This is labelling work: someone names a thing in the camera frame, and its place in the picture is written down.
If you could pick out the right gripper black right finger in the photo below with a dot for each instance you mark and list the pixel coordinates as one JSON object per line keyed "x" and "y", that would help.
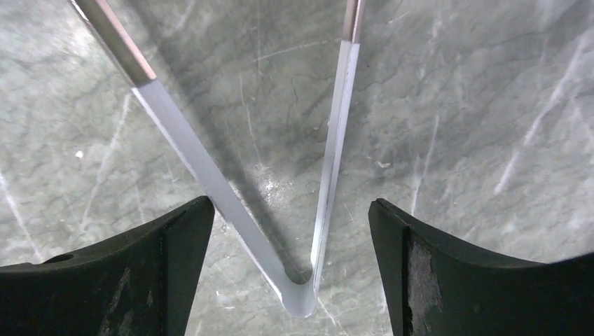
{"x": 438, "y": 284}

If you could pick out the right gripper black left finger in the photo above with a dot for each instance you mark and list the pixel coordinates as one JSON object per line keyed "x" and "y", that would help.
{"x": 140, "y": 282}

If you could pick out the metal tongs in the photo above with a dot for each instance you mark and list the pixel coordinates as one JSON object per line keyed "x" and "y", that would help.
{"x": 299, "y": 300}

